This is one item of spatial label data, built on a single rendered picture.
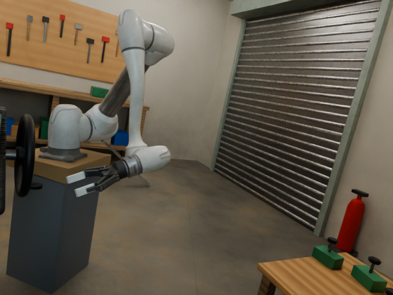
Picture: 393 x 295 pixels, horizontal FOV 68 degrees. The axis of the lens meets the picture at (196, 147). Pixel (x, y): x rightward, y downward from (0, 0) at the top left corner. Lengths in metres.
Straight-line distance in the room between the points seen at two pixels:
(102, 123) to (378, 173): 2.35
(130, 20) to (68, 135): 0.65
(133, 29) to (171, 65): 3.41
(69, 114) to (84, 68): 2.79
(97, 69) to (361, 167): 3.42
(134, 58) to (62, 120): 0.52
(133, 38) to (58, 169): 0.70
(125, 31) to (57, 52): 3.03
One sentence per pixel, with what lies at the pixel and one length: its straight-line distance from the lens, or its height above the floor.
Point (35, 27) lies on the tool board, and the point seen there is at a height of 1.53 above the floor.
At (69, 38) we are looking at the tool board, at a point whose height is 1.50.
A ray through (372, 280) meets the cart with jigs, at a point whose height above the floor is 0.57.
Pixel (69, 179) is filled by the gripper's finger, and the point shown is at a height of 0.71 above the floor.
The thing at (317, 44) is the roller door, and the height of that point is 1.92.
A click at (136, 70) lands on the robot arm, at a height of 1.18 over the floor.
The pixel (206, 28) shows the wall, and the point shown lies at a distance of 5.04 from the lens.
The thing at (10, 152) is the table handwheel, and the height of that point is 0.82.
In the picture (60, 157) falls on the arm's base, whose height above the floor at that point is 0.69.
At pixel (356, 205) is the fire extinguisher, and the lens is 2.95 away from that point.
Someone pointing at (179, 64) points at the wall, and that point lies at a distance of 4.79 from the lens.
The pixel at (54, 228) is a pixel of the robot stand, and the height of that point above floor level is 0.36.
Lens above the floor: 1.14
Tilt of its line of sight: 10 degrees down
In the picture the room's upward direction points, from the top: 12 degrees clockwise
